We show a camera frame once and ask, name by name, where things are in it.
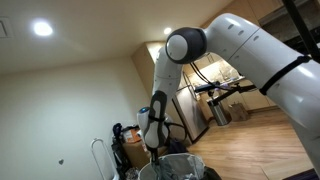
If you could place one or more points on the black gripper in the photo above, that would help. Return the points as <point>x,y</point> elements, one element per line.
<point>154,155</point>

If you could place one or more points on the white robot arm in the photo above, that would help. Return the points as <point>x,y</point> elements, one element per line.
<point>266,50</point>

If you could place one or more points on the white fabric laundry bag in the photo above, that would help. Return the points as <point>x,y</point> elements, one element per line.
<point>180,166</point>

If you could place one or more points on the black bag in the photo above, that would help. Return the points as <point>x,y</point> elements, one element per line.
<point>118,153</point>

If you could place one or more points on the brown paper bag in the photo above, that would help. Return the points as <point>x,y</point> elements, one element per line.
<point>238,112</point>

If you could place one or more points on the brown cardboard box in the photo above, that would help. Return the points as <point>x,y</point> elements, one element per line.
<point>133,153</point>

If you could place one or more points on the orange box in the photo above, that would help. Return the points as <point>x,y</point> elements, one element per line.
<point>131,136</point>

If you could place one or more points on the steel refrigerator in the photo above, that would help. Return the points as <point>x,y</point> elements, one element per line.
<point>190,110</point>

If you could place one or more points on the white metal tube rack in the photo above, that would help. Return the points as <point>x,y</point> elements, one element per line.
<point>96,140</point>

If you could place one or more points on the dark green garment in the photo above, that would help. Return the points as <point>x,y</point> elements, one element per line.
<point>212,174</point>

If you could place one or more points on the steel trash can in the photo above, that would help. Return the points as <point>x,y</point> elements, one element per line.
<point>218,113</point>

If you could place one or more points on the tall wooden cabinet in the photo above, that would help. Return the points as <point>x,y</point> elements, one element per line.
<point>143,70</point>

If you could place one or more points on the wooden kitchen base cabinets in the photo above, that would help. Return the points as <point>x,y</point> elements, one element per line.
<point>256,98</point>

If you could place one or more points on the small round ceiling light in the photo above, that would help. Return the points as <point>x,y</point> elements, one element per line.
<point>167,30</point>

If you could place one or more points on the purple mat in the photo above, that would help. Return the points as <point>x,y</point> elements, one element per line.
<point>303,175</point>

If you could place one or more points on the large round ceiling light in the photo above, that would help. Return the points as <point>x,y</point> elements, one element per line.
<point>42,28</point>

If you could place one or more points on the black pole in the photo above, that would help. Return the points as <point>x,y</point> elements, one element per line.
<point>300,23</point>

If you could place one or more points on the black stereo camera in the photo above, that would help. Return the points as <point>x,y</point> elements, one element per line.
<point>206,87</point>

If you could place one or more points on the small grey wall knob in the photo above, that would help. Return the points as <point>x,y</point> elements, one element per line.
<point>60,161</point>

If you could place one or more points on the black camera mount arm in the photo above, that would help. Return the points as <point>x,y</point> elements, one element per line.
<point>233,90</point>

